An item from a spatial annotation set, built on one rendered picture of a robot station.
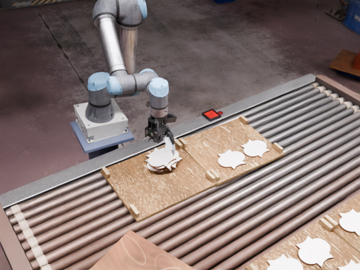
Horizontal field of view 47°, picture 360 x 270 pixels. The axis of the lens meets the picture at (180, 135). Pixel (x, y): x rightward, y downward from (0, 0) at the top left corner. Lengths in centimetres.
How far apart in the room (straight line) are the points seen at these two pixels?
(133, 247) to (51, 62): 354
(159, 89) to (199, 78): 284
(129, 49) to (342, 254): 127
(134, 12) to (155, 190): 79
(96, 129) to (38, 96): 215
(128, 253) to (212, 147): 80
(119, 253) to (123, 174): 51
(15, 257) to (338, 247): 122
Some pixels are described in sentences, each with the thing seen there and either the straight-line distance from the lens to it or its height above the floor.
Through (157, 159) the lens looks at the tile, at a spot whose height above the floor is 99.
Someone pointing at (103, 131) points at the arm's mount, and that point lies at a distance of 219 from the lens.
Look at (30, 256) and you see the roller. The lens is 172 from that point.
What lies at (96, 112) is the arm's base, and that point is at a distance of 215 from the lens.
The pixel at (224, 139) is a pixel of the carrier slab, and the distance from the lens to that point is 214.
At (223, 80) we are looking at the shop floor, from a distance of 446.
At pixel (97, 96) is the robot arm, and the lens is 210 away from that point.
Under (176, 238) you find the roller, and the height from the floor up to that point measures 92.
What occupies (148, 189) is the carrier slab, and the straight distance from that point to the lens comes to 185.
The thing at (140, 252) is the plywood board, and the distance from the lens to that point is 151.
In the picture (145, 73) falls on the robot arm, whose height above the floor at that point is 138.
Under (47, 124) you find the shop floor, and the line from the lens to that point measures 387.
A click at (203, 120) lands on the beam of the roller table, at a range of 228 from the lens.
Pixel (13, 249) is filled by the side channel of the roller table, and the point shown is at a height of 95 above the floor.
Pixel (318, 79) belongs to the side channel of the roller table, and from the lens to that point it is 279.
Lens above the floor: 226
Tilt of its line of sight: 38 degrees down
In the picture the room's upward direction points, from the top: 3 degrees clockwise
